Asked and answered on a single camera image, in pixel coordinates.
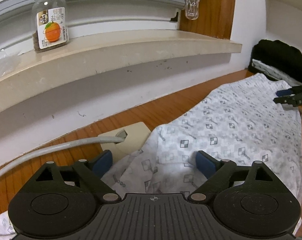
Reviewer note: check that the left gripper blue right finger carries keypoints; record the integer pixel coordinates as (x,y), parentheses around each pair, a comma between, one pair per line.
(218,174)

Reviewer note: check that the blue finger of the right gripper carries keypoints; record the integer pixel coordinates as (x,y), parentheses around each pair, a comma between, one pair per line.
(286,92)

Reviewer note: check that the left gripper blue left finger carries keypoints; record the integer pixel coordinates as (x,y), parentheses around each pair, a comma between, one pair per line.
(91,173)

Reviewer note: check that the white patterned garment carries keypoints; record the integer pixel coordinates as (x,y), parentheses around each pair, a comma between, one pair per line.
(237,121)

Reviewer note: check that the grey folded garment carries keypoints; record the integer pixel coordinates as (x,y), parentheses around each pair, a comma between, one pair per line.
(274,73)

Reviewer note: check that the black clothing pile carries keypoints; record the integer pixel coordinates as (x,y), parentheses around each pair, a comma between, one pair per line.
(279,55)

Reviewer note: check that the beige window sill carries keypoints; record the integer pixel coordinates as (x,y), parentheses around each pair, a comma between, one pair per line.
(95,54)

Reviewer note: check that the clear jar orange label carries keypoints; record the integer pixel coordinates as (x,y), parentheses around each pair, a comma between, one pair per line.
(49,24)

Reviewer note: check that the brown wooden window frame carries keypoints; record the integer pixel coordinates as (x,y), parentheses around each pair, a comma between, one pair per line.
(215,19)

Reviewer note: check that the clear blind cord pull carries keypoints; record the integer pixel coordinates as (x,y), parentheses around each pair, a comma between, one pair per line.
(192,9)

